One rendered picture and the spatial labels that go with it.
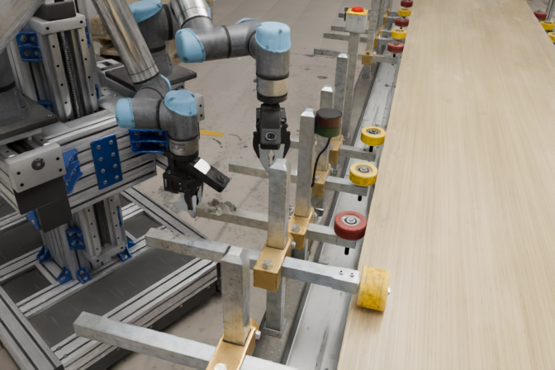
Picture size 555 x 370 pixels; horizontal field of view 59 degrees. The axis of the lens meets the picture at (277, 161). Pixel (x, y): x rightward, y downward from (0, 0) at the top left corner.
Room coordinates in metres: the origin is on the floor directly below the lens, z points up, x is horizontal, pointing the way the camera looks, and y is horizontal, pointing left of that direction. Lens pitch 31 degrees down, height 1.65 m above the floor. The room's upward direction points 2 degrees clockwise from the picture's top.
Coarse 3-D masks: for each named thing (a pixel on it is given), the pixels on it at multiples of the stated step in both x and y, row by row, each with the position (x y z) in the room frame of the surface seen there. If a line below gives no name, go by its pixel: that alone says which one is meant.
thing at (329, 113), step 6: (324, 108) 1.05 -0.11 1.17; (330, 108) 1.05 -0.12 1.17; (318, 114) 1.02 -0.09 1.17; (324, 114) 1.02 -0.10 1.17; (330, 114) 1.02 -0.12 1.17; (336, 114) 1.02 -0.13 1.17; (330, 138) 1.02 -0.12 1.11; (324, 150) 1.03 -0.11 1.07; (318, 156) 1.03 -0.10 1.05; (312, 180) 1.04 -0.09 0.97; (312, 186) 1.04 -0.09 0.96
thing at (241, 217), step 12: (204, 204) 1.07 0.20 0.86; (204, 216) 1.05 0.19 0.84; (216, 216) 1.04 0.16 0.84; (228, 216) 1.04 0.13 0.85; (240, 216) 1.03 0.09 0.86; (252, 216) 1.03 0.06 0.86; (264, 216) 1.03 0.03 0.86; (264, 228) 1.01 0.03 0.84; (312, 228) 0.99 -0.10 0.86; (324, 228) 0.99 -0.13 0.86; (324, 240) 0.97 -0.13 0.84; (336, 240) 0.96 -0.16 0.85; (348, 240) 0.95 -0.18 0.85
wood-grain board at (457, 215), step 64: (448, 0) 3.46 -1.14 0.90; (512, 0) 3.52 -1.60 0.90; (448, 64) 2.15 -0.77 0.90; (512, 64) 2.18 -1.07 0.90; (448, 128) 1.50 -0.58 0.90; (512, 128) 1.52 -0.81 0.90; (384, 192) 1.10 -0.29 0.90; (448, 192) 1.11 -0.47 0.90; (512, 192) 1.12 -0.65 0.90; (384, 256) 0.84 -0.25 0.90; (448, 256) 0.85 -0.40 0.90; (512, 256) 0.86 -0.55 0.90; (384, 320) 0.66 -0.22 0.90; (448, 320) 0.66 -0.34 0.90; (512, 320) 0.67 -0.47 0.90
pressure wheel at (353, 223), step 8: (336, 216) 0.98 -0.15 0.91; (344, 216) 0.98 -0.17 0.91; (352, 216) 0.98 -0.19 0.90; (360, 216) 0.98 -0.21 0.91; (336, 224) 0.95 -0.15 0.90; (344, 224) 0.95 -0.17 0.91; (352, 224) 0.95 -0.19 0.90; (360, 224) 0.95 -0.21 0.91; (336, 232) 0.95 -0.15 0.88; (344, 232) 0.93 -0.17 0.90; (352, 232) 0.93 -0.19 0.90; (360, 232) 0.93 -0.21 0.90
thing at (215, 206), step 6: (210, 204) 1.07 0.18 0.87; (216, 204) 1.06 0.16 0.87; (222, 204) 1.05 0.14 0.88; (228, 204) 1.07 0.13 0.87; (234, 204) 1.06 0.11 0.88; (210, 210) 1.04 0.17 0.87; (216, 210) 1.04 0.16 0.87; (222, 210) 1.04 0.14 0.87; (228, 210) 1.04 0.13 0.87; (234, 210) 1.05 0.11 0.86
